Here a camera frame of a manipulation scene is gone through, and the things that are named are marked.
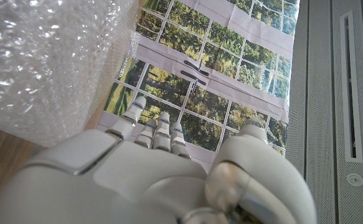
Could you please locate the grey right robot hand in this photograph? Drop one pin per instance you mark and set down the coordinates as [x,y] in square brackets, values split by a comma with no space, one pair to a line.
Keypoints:
[122,186]

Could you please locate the clear bubble wrap sheet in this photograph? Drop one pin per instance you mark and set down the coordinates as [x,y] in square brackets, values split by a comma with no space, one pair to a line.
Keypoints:
[44,62]

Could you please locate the printed forest window backdrop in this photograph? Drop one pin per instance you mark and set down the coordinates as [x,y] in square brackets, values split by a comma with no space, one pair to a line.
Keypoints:
[215,77]

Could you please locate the round white ceiling sensor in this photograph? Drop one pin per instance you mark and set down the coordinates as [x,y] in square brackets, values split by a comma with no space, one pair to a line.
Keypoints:
[354,179]

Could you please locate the long ceiling vent slot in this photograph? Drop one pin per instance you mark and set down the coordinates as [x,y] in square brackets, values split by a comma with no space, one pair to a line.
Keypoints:
[350,93]

